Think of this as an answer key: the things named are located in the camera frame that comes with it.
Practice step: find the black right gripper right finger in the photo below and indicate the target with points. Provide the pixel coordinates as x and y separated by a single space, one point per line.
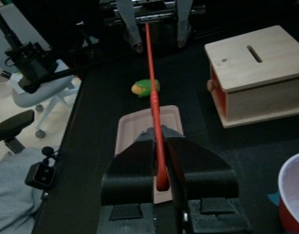
204 176

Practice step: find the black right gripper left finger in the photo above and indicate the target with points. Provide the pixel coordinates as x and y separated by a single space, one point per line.
128 170

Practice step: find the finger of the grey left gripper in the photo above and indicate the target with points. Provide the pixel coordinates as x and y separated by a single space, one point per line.
183 24
129 27

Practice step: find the red plastic toy knife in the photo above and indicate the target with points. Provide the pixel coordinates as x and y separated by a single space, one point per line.
153 100

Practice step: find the pink plastic tray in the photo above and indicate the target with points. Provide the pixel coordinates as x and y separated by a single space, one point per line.
135 122

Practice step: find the green yellow toy fruit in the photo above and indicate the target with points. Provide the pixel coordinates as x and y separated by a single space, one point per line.
144 87

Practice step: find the red cup white inside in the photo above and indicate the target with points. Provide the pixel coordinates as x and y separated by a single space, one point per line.
294 189

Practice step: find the wooden box with slot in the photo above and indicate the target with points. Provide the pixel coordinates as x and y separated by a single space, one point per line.
256 79

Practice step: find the grey office chair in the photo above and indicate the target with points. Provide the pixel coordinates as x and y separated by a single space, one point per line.
43 91

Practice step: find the grey clothed person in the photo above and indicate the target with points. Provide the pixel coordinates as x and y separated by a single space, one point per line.
10 195

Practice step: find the black office chair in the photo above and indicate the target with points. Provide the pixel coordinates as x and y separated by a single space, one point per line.
10 125

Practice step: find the small black clamp camera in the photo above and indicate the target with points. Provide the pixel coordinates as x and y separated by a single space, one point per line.
40 173

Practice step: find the black camera on tripod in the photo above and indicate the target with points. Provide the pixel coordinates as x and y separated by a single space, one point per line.
31 67

